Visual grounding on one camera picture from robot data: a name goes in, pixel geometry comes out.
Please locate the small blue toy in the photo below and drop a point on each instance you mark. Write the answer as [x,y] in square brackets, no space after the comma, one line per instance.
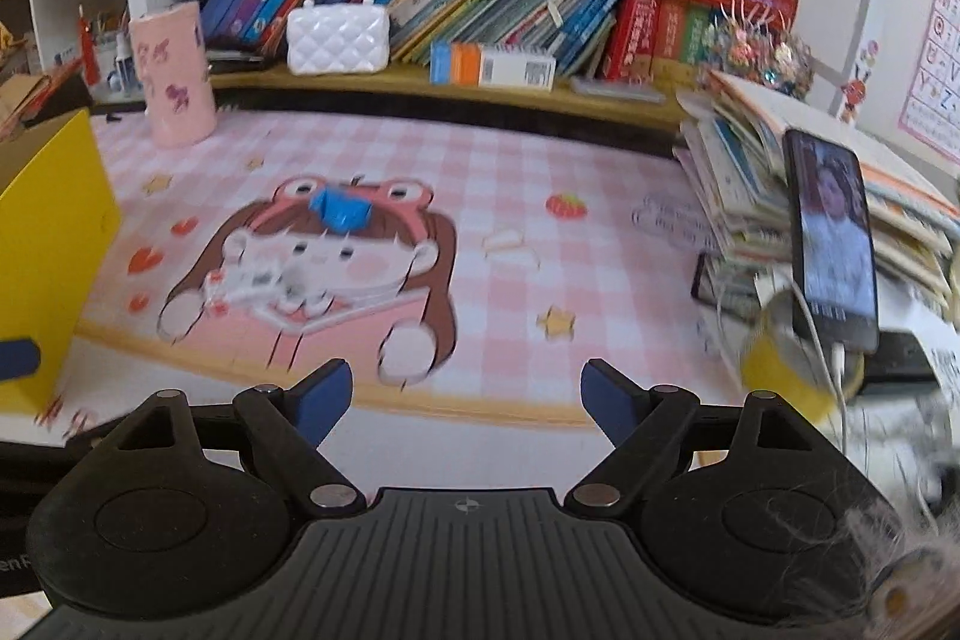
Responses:
[341,210]

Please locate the red and green dictionary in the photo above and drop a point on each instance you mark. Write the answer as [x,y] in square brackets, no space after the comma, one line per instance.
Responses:
[679,40]

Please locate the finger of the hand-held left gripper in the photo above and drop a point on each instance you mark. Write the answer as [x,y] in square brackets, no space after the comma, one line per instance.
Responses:
[16,361]

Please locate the black smartphone with lit screen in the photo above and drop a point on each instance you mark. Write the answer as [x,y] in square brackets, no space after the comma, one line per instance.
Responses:
[832,235]

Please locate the yellow cardboard box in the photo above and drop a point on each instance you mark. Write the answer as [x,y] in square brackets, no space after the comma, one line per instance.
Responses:
[52,250]

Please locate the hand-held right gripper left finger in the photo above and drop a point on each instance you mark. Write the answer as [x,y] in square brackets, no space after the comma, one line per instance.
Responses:
[327,394]

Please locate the cartoon wall sticker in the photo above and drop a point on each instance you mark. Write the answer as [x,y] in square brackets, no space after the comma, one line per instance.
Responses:
[855,89]

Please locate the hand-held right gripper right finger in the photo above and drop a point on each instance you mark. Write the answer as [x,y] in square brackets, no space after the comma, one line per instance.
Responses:
[606,398]

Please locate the pink alphabet poster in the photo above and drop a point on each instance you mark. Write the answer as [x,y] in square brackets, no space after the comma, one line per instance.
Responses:
[937,55]

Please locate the stack of books and papers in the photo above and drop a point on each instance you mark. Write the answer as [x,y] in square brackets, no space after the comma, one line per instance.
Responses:
[742,190]

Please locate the cup of pens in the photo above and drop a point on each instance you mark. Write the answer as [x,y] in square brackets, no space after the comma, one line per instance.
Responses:
[109,59]

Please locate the pink printed desk mat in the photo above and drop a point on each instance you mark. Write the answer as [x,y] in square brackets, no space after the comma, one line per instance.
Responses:
[525,280]

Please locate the thick red dictionary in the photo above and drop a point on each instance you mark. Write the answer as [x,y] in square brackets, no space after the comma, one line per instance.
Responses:
[630,36]

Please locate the flat grey case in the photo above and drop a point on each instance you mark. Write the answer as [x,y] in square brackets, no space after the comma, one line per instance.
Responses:
[619,90]

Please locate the yellow tape roll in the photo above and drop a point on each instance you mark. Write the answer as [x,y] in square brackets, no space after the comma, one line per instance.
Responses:
[780,370]

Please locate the colourful sequin ornament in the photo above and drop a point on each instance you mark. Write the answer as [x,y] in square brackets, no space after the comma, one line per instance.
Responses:
[757,51]

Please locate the pink cartoon pen holder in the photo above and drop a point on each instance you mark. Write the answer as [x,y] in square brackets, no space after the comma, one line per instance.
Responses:
[172,78]

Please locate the orange and white carton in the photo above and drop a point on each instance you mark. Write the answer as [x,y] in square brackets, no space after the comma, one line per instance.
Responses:
[491,66]

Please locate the black glossy device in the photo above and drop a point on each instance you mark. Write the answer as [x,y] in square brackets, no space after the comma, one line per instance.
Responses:
[900,359]

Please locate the small white toy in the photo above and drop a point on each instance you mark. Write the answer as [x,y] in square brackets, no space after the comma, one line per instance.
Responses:
[259,286]

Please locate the grey fluffy fabric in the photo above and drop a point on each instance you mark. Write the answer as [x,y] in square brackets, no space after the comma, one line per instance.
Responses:
[900,557]

